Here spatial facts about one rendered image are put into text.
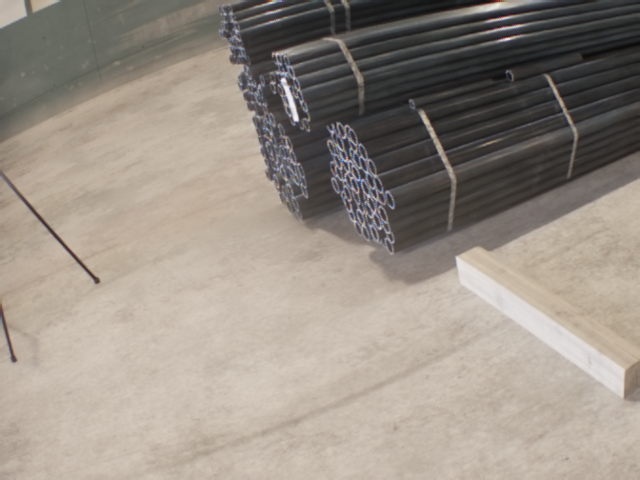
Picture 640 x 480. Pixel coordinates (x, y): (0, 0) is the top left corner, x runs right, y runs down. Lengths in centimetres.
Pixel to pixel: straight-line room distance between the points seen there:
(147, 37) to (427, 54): 711
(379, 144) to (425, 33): 50
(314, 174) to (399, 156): 61
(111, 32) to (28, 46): 118
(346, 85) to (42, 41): 722
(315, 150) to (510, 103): 85
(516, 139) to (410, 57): 51
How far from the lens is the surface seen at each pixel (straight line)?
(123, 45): 983
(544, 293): 241
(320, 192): 346
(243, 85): 353
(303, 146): 339
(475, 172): 297
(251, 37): 323
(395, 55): 295
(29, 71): 977
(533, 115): 316
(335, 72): 286
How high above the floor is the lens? 127
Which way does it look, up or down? 23 degrees down
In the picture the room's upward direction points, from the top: 16 degrees counter-clockwise
